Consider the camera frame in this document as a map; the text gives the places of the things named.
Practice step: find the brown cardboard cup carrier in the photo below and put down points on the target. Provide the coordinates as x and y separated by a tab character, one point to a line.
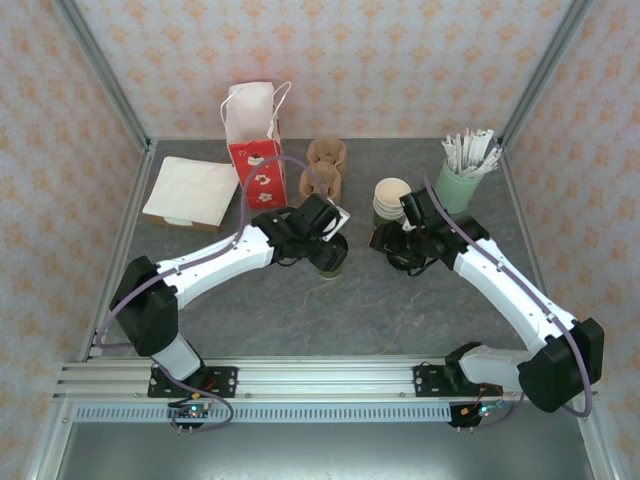
325	150

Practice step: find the black cup lid stack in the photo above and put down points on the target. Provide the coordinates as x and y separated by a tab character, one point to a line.
400	264

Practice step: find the brown napkin tray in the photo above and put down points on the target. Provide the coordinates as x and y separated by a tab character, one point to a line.
200	227

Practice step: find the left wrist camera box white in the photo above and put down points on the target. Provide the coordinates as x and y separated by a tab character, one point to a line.
337	222

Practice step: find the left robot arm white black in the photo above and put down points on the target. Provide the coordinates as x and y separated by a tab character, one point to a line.
220	267

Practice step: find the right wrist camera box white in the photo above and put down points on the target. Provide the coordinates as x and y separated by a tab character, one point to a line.
407	227

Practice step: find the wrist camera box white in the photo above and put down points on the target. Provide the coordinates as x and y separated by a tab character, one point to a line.
407	227
337	222

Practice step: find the small circuit board green LED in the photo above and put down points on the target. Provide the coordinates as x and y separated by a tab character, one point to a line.
192	411
482	411

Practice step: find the mint green straw holder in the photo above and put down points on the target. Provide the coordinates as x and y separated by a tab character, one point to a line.
457	192

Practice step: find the brown cardboard carrier stack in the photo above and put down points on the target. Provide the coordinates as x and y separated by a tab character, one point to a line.
303	197

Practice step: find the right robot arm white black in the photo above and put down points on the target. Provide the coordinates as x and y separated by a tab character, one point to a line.
490	295

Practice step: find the green paper coffee cup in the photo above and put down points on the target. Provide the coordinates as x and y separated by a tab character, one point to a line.
331	274

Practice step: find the aluminium frame post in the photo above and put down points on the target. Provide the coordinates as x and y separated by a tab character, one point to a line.
112	85
541	75

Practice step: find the aluminium lower frame bar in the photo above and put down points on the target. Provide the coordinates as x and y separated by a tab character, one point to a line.
595	450
42	470

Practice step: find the green paper cup stack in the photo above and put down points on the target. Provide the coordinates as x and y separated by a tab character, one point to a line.
390	195

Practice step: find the red paper gift bag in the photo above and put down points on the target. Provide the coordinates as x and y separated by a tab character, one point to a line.
260	175

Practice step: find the white paper napkin stack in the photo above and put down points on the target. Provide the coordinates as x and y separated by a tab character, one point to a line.
190	185

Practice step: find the white wrapped straw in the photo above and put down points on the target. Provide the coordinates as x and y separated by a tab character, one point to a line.
455	150
487	145
467	147
487	160
479	147
449	157

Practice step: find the grey metal panel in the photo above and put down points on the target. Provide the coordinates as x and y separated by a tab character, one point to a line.
320	455

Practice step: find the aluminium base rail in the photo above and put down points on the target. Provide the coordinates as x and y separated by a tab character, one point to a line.
325	380

